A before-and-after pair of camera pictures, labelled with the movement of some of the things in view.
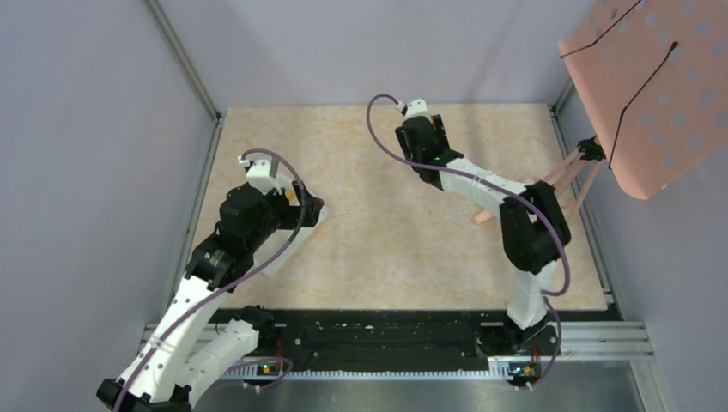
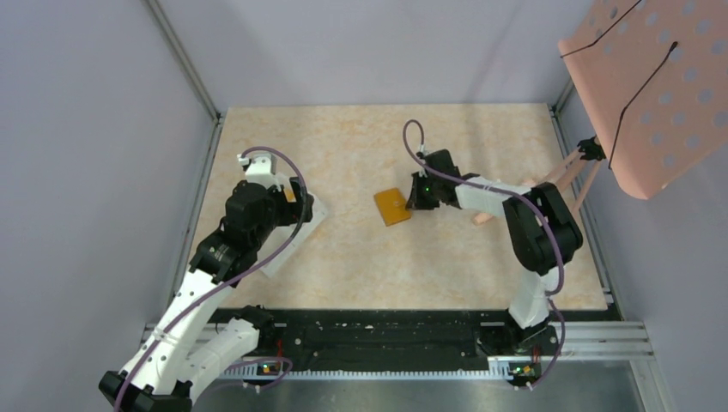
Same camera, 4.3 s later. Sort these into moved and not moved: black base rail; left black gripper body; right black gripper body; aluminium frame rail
Moved: right black gripper body
Not moved: black base rail; aluminium frame rail; left black gripper body
